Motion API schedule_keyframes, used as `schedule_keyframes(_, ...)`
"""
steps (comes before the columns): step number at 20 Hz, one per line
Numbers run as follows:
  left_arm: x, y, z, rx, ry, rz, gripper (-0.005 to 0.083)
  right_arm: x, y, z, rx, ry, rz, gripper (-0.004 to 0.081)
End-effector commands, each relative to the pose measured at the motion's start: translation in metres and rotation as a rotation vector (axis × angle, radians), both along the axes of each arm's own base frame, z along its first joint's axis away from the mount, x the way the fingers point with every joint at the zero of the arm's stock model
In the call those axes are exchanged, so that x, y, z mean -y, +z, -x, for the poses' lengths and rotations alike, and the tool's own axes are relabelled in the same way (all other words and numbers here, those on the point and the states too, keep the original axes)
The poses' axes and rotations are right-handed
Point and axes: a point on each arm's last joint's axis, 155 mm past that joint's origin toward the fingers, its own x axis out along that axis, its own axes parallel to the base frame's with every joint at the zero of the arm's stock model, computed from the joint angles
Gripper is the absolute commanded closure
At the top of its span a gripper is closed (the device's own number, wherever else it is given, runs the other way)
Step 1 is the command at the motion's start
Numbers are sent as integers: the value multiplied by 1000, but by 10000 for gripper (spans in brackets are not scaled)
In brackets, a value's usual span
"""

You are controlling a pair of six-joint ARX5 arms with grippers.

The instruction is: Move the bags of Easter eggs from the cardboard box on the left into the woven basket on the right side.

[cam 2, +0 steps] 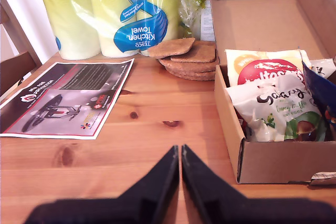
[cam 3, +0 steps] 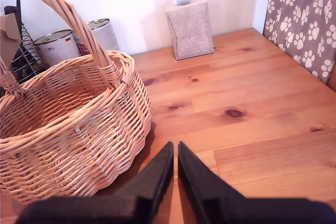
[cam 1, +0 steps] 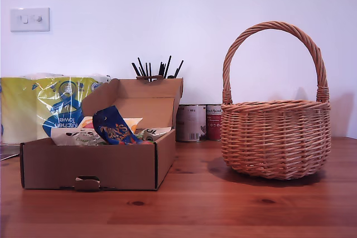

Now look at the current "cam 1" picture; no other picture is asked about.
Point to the white green-print egg bag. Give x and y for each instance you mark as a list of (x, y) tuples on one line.
[(72, 136), (152, 133)]

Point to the red yellow Maltesers bunnies bag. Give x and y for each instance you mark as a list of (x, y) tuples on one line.
[(132, 123)]

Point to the blue chocolate orange egg bag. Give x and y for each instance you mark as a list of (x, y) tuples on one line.
[(111, 129)]

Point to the brown cardboard box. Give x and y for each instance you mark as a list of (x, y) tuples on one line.
[(83, 162)]

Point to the white tin can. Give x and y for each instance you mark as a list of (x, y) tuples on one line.
[(192, 123)]

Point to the thin black stick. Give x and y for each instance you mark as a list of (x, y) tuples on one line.
[(179, 68), (168, 66), (136, 69), (150, 69), (141, 66)]

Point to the red tin can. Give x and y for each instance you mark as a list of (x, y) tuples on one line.
[(213, 123)]

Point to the kitchen towel roll pack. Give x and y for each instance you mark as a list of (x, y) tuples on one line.
[(28, 104)]

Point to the white wall switch plate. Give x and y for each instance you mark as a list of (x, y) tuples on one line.
[(30, 20)]

